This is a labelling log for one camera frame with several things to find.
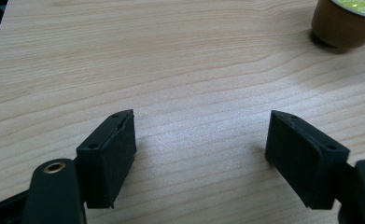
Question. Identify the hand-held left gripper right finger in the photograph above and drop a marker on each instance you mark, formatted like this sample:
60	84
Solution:
304	158

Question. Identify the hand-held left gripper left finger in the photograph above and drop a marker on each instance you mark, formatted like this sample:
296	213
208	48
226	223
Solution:
108	161

